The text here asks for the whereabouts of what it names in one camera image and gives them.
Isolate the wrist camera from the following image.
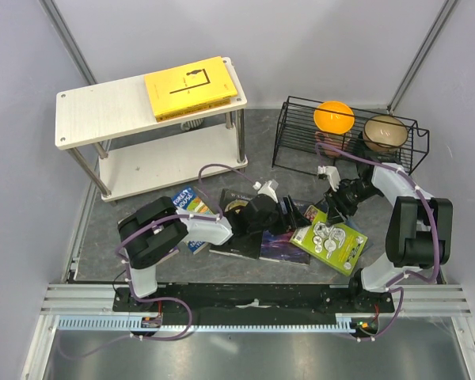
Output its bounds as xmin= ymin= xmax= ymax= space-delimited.
xmin=253 ymin=180 xmax=279 ymax=202
xmin=317 ymin=165 xmax=341 ymax=191

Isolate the green cartoon book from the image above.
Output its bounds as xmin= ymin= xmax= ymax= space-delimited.
xmin=290 ymin=205 xmax=368 ymax=276

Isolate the blue grey bottom book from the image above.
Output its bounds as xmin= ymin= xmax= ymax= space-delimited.
xmin=342 ymin=219 xmax=374 ymax=276

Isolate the purple cable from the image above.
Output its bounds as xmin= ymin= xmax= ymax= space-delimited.
xmin=56 ymin=163 xmax=258 ymax=359
xmin=314 ymin=142 xmax=444 ymax=344

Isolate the black wire dish rack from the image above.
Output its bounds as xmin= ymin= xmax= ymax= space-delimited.
xmin=272 ymin=96 xmax=431 ymax=176

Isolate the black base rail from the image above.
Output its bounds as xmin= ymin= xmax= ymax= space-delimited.
xmin=112 ymin=281 xmax=397 ymax=327

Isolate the white coiled object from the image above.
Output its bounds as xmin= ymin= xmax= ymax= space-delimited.
xmin=180 ymin=118 xmax=204 ymax=131

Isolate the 91-storey treehouse book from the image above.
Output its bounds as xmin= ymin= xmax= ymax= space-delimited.
xmin=171 ymin=187 xmax=212 ymax=255

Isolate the orange bowl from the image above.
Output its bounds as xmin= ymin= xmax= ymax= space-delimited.
xmin=313 ymin=101 xmax=355 ymax=135

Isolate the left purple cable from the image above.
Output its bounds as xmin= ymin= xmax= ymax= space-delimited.
xmin=56 ymin=163 xmax=258 ymax=359

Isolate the blue paperback book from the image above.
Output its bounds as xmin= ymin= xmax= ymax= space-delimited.
xmin=155 ymin=98 xmax=231 ymax=122

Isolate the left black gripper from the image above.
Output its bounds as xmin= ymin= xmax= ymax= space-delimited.
xmin=249 ymin=196 xmax=311 ymax=238

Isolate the slotted cable duct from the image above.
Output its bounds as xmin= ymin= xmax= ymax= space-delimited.
xmin=55 ymin=310 xmax=381 ymax=333

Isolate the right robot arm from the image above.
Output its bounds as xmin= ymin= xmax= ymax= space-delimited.
xmin=317 ymin=162 xmax=453 ymax=312

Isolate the yellow hardcover book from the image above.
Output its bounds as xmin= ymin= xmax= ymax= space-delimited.
xmin=144 ymin=56 xmax=238 ymax=117

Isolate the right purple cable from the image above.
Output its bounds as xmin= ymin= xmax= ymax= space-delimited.
xmin=314 ymin=142 xmax=444 ymax=344

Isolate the dark green cup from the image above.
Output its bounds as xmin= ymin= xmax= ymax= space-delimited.
xmin=352 ymin=131 xmax=373 ymax=161

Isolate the purple paperback book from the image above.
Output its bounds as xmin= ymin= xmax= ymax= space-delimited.
xmin=165 ymin=246 xmax=180 ymax=260

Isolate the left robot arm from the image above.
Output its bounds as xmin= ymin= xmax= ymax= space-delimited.
xmin=116 ymin=194 xmax=310 ymax=311

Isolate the beige brown bowl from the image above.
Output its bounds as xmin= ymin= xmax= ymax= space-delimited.
xmin=363 ymin=115 xmax=409 ymax=153

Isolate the purple robinson crusoe book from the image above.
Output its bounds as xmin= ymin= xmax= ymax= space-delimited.
xmin=259 ymin=200 xmax=310 ymax=266

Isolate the white two-tier shelf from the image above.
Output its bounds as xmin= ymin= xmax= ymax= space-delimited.
xmin=55 ymin=57 xmax=248 ymax=202

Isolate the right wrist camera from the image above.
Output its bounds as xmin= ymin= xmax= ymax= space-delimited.
xmin=317 ymin=165 xmax=341 ymax=191

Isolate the black moon and sixpence book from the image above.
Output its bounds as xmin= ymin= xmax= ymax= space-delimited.
xmin=209 ymin=188 xmax=262 ymax=260

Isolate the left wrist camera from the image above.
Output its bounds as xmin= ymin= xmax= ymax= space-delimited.
xmin=253 ymin=180 xmax=279 ymax=202

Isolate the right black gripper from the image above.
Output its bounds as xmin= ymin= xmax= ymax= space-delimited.
xmin=322 ymin=180 xmax=381 ymax=227

